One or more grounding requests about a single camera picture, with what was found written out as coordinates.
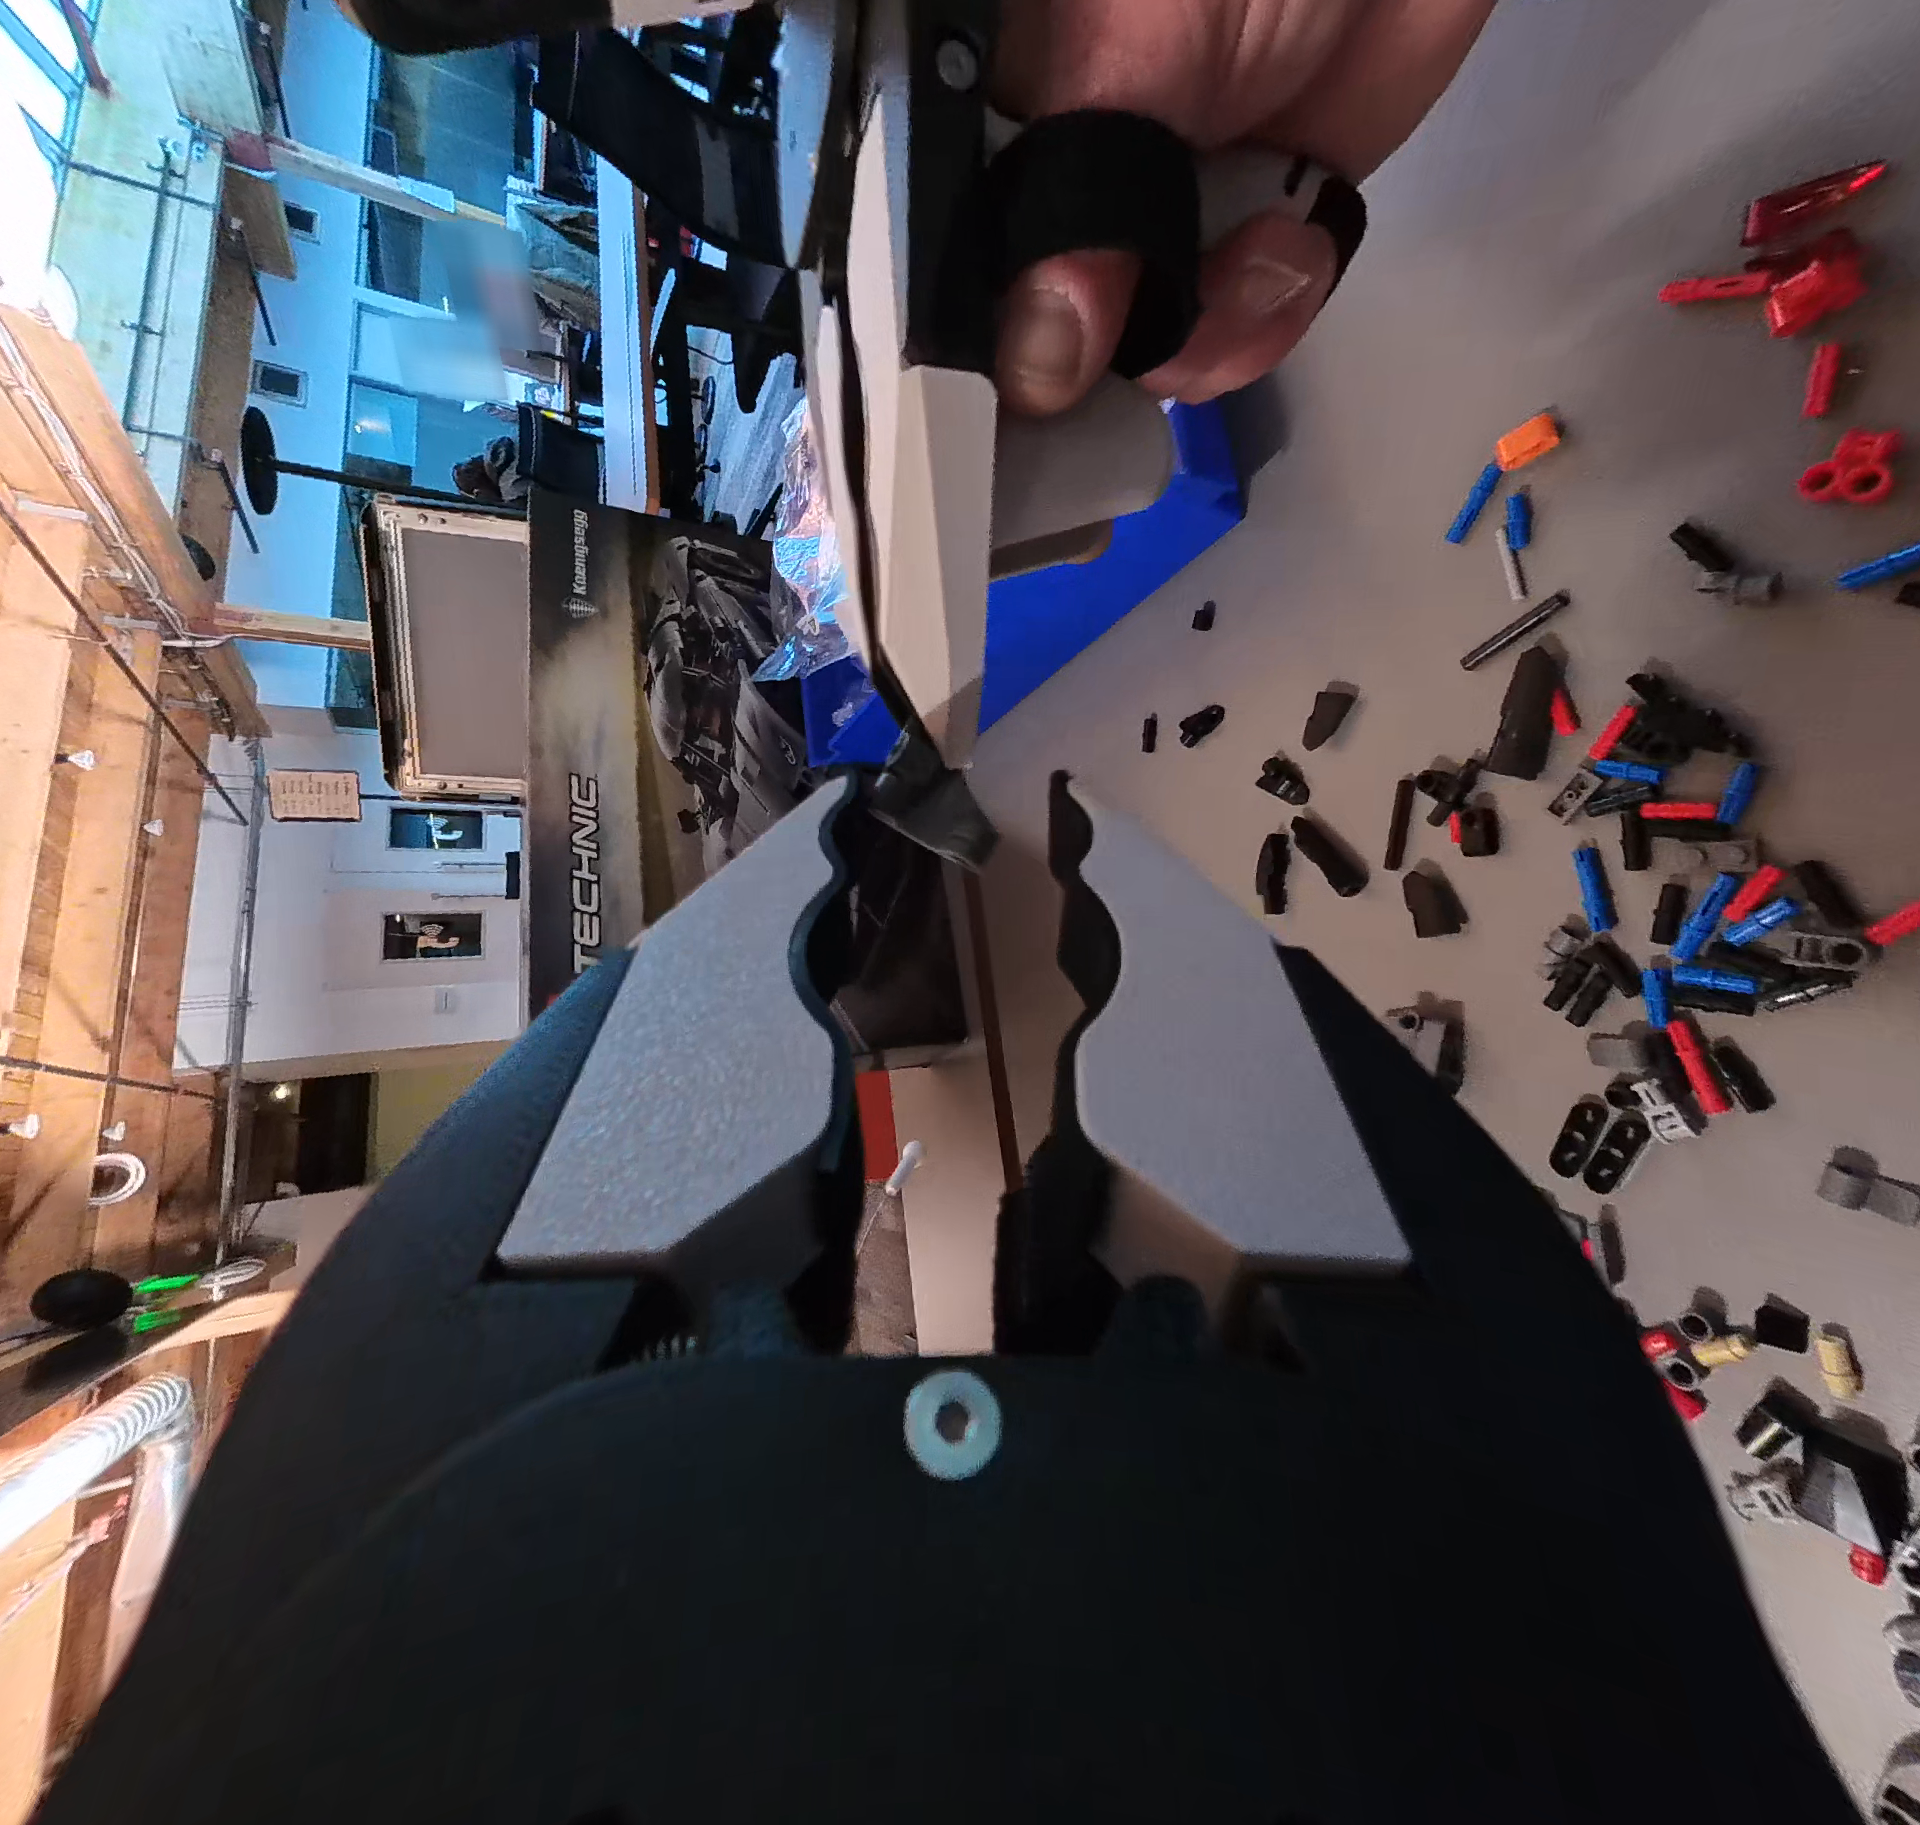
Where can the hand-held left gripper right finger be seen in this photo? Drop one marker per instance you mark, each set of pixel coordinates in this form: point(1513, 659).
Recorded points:
point(1216, 1092)

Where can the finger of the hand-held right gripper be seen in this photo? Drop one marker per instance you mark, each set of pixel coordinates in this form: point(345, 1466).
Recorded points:
point(938, 551)
point(828, 477)

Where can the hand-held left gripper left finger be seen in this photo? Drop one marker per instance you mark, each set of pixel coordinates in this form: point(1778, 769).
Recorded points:
point(675, 1092)

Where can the dark grey lego panel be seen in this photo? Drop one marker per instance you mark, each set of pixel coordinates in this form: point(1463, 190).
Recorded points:
point(938, 812)

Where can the pile of small lego pieces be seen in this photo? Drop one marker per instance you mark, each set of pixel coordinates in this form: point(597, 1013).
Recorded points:
point(1591, 956)

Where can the black lego set box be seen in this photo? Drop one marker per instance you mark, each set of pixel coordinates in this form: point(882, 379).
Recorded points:
point(691, 686)

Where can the blue lego pin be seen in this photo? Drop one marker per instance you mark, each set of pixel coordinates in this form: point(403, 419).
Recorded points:
point(1519, 522)
point(1474, 503)
point(1883, 566)

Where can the light grey lego axle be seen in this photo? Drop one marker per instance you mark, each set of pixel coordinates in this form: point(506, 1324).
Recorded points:
point(1512, 566)

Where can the orange lego connector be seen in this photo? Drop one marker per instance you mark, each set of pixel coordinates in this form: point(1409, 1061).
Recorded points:
point(1526, 443)

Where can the red lego axle pin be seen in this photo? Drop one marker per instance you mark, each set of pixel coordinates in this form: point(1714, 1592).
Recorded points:
point(1711, 290)

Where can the red triple-hole lego connector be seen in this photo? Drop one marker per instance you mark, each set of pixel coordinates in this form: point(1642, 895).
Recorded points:
point(1851, 468)

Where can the red lego connector block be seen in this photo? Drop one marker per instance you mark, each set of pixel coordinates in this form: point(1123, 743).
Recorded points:
point(1816, 289)

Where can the translucent red lego piece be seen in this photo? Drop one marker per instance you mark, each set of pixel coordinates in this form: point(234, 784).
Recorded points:
point(1807, 202)

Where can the person's right hand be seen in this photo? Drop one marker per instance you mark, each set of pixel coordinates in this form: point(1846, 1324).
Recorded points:
point(1276, 25)

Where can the clear plastic bags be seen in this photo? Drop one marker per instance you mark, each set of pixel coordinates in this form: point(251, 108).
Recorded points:
point(810, 581)

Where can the blue plastic bin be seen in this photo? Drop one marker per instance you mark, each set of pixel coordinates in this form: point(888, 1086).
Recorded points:
point(1051, 641)

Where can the black office chair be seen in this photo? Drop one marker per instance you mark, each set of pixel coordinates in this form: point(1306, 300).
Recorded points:
point(600, 102)

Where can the white desk with wooden edge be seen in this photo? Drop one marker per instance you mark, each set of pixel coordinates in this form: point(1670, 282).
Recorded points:
point(622, 356)

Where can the white booklet stand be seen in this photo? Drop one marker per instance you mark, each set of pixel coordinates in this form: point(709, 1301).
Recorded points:
point(960, 1227)

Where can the framed grey board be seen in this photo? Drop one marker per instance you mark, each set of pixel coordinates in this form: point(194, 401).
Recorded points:
point(451, 641)

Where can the black pin with grey connector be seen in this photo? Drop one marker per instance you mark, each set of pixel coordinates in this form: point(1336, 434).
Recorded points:
point(1711, 554)

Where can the wall notice sheet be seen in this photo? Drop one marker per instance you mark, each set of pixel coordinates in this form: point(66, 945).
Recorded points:
point(312, 796)

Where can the black round pedestal table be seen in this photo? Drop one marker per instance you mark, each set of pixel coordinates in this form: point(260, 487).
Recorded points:
point(258, 462)

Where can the silver ventilation duct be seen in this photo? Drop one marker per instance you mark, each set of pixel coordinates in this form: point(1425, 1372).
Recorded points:
point(91, 1458)

